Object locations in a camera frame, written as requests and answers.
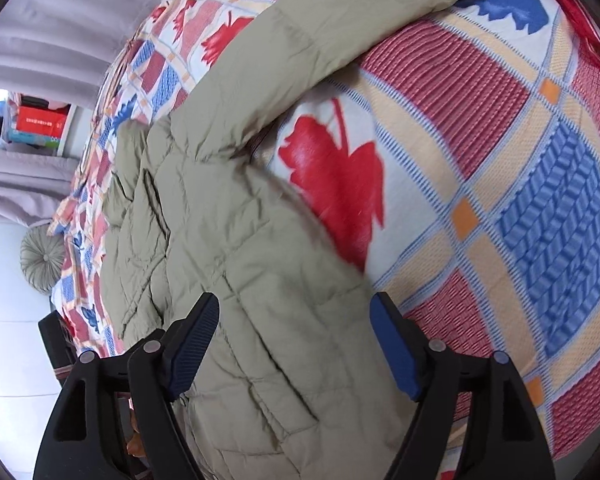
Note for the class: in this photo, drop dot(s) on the grey curtain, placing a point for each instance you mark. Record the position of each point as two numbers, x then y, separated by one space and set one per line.
55 35

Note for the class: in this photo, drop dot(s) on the khaki puffer jacket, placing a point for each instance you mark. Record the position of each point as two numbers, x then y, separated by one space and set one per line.
260 240

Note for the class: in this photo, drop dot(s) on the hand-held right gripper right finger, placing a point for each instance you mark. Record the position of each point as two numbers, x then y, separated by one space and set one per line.
395 347

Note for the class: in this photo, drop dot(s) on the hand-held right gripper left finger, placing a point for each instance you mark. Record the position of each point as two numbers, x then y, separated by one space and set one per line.
190 355

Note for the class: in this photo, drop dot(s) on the red box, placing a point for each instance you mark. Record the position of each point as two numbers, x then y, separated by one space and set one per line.
39 121

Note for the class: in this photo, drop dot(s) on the teal box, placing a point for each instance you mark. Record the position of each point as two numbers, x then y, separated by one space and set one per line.
30 137

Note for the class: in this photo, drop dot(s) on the leaf printed checked blanket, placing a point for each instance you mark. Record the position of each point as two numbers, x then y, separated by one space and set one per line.
480 110

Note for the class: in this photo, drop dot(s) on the round pleated grey cushion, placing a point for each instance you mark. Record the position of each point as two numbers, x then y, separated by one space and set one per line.
41 260

